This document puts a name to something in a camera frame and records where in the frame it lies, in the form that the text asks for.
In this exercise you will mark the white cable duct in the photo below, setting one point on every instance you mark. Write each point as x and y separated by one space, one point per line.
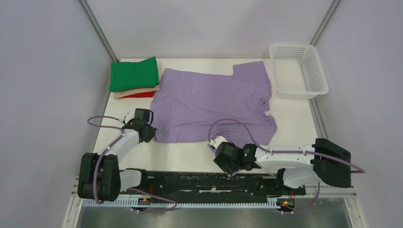
134 202

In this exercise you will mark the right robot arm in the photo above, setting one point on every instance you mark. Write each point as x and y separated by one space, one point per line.
323 161

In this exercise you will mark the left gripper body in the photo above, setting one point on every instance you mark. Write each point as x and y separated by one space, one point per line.
150 133

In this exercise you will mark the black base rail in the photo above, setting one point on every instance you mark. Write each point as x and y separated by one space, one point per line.
185 187

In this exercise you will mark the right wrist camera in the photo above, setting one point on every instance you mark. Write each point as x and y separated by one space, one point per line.
214 144

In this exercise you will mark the purple t-shirt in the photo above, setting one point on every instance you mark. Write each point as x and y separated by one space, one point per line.
193 107

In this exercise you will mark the green folded t-shirt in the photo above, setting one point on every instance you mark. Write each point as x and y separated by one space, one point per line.
134 75

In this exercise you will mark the beige folded t-shirt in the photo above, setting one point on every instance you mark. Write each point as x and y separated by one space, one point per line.
118 95

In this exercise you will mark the white plastic basket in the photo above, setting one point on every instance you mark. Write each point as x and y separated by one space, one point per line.
297 71

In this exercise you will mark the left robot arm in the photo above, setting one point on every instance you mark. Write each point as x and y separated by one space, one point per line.
107 163

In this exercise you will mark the red folded t-shirt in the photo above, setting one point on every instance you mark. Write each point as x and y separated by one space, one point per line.
141 95

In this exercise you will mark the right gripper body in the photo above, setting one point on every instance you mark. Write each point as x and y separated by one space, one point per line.
229 168

